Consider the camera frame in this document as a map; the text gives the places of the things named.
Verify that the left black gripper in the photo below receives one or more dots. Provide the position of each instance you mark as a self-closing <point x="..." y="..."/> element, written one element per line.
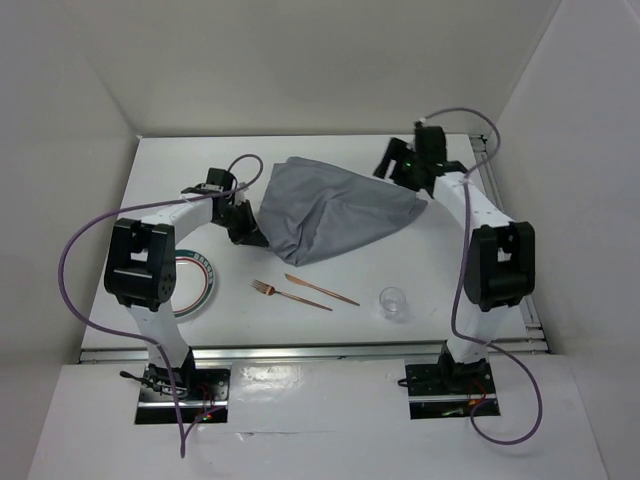
<point x="255" y="237"/>

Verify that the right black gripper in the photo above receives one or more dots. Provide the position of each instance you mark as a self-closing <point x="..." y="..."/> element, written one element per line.
<point x="395" y="148"/>

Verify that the grey cloth placemat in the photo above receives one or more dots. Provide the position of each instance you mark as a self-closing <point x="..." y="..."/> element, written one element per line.
<point x="313" y="211"/>

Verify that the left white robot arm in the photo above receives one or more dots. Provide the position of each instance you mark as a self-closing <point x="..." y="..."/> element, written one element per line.
<point x="141" y="267"/>

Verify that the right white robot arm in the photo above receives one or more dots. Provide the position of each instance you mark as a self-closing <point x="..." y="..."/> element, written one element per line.
<point x="497" y="268"/>

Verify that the copper fork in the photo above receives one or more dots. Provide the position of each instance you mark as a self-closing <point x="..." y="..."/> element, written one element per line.
<point x="270" y="290"/>

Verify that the copper knife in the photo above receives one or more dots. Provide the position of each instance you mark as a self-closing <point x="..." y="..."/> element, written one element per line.
<point x="298" y="281"/>

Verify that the white plate green red rim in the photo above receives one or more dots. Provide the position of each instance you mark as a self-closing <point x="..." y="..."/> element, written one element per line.
<point x="195" y="285"/>

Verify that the clear glass cup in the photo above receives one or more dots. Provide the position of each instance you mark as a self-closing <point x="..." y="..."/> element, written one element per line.
<point x="392" y="304"/>

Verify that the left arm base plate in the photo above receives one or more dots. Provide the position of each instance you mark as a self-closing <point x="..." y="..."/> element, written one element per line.
<point x="208" y="397"/>

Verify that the aluminium front rail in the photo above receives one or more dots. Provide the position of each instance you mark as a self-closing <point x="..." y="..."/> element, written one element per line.
<point x="276" y="353"/>

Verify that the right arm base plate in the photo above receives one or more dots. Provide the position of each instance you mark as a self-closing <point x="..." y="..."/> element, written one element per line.
<point x="430" y="396"/>

